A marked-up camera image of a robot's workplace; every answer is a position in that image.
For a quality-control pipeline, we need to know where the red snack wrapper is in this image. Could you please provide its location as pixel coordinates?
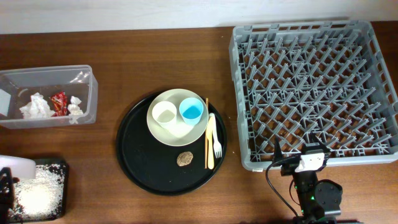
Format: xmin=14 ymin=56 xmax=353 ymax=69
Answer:
xmin=50 ymin=91 xmax=68 ymax=116

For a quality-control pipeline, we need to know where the white plastic fork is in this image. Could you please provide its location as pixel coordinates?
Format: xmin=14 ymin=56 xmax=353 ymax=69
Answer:
xmin=210 ymin=113 xmax=222 ymax=159

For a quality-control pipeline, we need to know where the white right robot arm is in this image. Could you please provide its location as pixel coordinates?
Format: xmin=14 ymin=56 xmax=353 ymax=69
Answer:
xmin=281 ymin=133 xmax=343 ymax=223

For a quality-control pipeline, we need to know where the cream plastic cup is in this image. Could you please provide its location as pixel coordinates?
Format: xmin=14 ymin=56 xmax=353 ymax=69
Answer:
xmin=152 ymin=101 xmax=177 ymax=129

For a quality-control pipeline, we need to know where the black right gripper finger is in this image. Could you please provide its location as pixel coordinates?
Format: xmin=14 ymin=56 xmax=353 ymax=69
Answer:
xmin=272 ymin=137 xmax=283 ymax=163
xmin=309 ymin=132 xmax=330 ymax=153

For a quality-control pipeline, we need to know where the pink small bowl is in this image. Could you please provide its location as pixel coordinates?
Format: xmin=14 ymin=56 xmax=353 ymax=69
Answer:
xmin=0 ymin=155 xmax=36 ymax=179

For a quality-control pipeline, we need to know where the wooden chopstick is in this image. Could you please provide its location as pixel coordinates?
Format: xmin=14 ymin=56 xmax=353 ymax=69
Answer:
xmin=205 ymin=98 xmax=208 ymax=169

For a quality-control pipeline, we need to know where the black food waste tray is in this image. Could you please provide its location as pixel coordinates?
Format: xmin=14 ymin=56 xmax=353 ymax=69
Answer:
xmin=6 ymin=157 xmax=70 ymax=223

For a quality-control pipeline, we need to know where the cream round plate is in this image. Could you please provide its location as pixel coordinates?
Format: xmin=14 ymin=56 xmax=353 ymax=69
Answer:
xmin=147 ymin=88 xmax=208 ymax=146

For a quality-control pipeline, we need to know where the large crumpled white tissue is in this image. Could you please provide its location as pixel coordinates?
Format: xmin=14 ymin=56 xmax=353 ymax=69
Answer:
xmin=19 ymin=93 xmax=55 ymax=119

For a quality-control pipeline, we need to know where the black round tray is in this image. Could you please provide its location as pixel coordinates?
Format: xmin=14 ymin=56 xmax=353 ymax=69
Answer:
xmin=116 ymin=91 xmax=228 ymax=196

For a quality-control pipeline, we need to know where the clear plastic waste bin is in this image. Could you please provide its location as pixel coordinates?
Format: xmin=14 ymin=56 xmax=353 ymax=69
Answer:
xmin=1 ymin=65 xmax=98 ymax=129

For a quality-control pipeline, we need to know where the brown cookie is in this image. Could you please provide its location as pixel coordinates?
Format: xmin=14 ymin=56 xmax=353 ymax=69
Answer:
xmin=177 ymin=151 xmax=193 ymax=167

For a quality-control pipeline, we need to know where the light blue plastic cup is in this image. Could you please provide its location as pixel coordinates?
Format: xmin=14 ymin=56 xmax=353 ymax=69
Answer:
xmin=179 ymin=97 xmax=204 ymax=126

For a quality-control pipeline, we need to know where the yellow plastic knife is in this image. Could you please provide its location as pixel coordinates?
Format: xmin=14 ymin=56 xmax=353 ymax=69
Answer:
xmin=205 ymin=113 xmax=215 ymax=169

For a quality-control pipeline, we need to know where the small white tissue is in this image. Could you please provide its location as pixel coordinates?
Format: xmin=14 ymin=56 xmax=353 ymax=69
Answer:
xmin=67 ymin=96 xmax=84 ymax=124

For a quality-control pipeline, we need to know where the grey dishwasher rack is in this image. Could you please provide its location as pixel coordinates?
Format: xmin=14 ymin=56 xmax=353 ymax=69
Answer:
xmin=229 ymin=21 xmax=397 ymax=172

